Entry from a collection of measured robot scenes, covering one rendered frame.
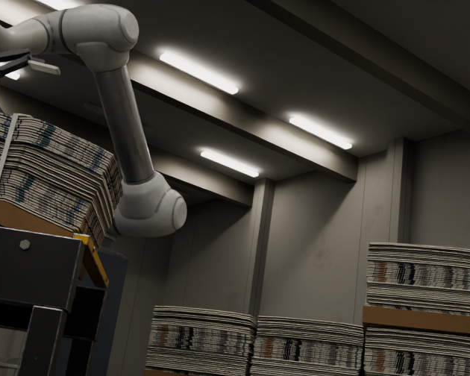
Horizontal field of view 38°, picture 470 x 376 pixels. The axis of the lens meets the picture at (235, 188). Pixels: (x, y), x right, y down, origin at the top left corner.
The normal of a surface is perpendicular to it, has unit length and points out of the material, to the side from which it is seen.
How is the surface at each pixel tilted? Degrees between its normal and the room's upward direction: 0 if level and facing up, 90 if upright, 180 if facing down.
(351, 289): 90
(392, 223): 90
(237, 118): 90
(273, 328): 90
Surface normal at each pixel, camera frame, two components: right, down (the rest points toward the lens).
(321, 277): -0.78, -0.30
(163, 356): -0.22, -0.34
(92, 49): -0.26, 0.57
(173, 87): 0.61, -0.18
